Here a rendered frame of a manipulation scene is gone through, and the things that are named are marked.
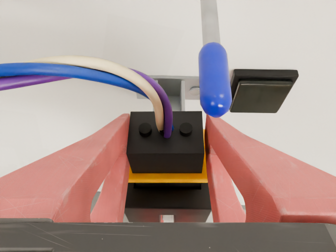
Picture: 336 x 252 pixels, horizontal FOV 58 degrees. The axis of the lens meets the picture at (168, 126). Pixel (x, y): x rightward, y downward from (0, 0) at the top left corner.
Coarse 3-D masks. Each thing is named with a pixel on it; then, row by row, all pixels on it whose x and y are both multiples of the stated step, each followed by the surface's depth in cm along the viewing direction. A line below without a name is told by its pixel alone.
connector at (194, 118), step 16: (144, 112) 13; (176, 112) 13; (192, 112) 13; (144, 128) 12; (176, 128) 12; (192, 128) 12; (128, 144) 12; (144, 144) 12; (160, 144) 12; (176, 144) 12; (192, 144) 12; (128, 160) 12; (144, 160) 12; (160, 160) 12; (176, 160) 12; (192, 160) 12
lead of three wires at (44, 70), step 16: (0, 64) 7; (16, 64) 7; (32, 64) 7; (48, 64) 7; (64, 64) 8; (80, 64) 8; (96, 64) 8; (112, 64) 8; (0, 80) 7; (16, 80) 7; (32, 80) 7; (48, 80) 8; (96, 80) 8; (112, 80) 8; (128, 80) 9; (144, 80) 9; (160, 96) 10; (160, 112) 11; (160, 128) 12
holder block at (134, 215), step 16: (128, 192) 14; (144, 192) 14; (160, 192) 14; (176, 192) 14; (192, 192) 14; (208, 192) 14; (128, 208) 14; (144, 208) 14; (160, 208) 14; (176, 208) 14; (192, 208) 14; (208, 208) 14
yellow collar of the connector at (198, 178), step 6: (204, 150) 14; (204, 156) 13; (204, 162) 13; (204, 168) 13; (132, 174) 13; (138, 174) 13; (144, 174) 13; (150, 174) 13; (156, 174) 13; (162, 174) 13; (168, 174) 13; (174, 174) 13; (180, 174) 13; (186, 174) 13; (192, 174) 13; (198, 174) 13; (204, 174) 13; (132, 180) 13; (138, 180) 13; (144, 180) 13; (150, 180) 13; (156, 180) 13; (162, 180) 13; (168, 180) 13; (174, 180) 13; (180, 180) 13; (186, 180) 13; (192, 180) 13; (198, 180) 13; (204, 180) 13
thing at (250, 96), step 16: (240, 80) 19; (256, 80) 19; (272, 80) 19; (288, 80) 19; (240, 96) 20; (256, 96) 20; (272, 96) 20; (240, 112) 22; (256, 112) 21; (272, 112) 21
